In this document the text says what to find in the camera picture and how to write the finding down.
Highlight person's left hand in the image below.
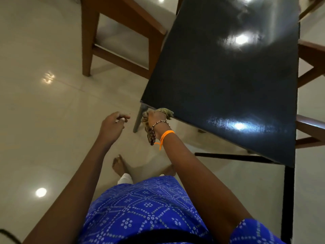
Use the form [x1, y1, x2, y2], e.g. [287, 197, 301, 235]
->
[97, 111, 131, 148]

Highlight person's right hand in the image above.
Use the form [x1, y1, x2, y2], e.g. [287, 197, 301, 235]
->
[142, 110, 171, 140]

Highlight checkered brown cloth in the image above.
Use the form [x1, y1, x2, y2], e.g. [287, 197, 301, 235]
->
[141, 108, 174, 146]

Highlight person's right forearm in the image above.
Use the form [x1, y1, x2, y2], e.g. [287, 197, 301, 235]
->
[158, 132, 252, 244]

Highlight person's left forearm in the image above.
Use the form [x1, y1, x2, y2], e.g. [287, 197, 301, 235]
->
[23, 139, 112, 244]

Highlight person's right foot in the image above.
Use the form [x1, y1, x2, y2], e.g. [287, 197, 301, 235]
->
[162, 165, 176, 177]

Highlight orange wristband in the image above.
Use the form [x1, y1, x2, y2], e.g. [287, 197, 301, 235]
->
[153, 130, 176, 151]

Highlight white trousers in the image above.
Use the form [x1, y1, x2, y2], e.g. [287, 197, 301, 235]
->
[117, 173, 134, 185]

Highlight black table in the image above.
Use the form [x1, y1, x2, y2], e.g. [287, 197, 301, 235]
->
[133, 0, 301, 244]

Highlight blue patterned dress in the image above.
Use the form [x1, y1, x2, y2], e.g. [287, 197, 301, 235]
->
[77, 175, 286, 244]

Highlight wooden chair grey backrest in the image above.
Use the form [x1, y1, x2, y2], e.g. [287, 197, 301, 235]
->
[296, 0, 325, 149]
[73, 0, 185, 79]

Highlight beaded bracelet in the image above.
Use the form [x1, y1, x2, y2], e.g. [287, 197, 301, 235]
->
[151, 120, 170, 134]

